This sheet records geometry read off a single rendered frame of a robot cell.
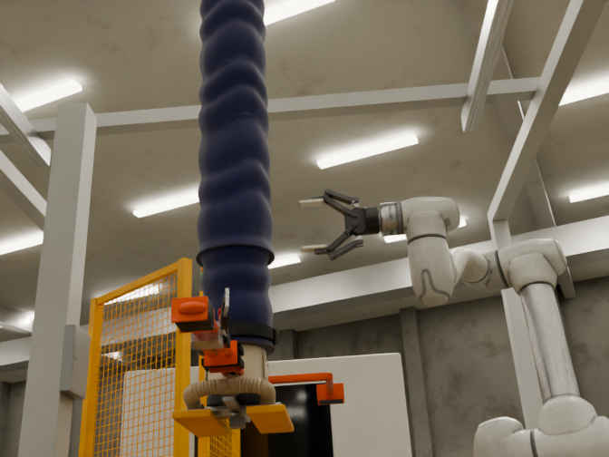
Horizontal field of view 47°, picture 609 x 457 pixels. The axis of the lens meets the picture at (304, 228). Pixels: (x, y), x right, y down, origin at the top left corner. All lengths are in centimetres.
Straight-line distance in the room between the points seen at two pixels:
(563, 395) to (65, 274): 230
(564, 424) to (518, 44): 549
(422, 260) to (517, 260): 57
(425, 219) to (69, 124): 245
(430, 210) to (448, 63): 540
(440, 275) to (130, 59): 548
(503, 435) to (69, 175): 250
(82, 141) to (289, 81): 369
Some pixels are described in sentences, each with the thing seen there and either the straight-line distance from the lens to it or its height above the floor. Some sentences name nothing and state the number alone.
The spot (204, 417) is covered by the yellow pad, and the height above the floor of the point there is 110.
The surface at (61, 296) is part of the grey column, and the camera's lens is 346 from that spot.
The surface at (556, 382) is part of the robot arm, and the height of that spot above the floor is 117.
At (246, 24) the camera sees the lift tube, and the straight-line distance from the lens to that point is 251.
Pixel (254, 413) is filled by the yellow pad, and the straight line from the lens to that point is 185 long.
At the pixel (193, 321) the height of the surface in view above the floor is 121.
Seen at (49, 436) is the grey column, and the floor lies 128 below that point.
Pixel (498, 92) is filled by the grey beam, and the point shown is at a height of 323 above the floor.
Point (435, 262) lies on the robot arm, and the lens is 180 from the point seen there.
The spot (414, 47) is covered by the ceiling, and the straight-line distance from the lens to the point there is 693.
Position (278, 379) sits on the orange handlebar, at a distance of 206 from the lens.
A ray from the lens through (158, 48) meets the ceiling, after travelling 680.
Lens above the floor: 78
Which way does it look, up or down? 25 degrees up
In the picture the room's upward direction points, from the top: 3 degrees counter-clockwise
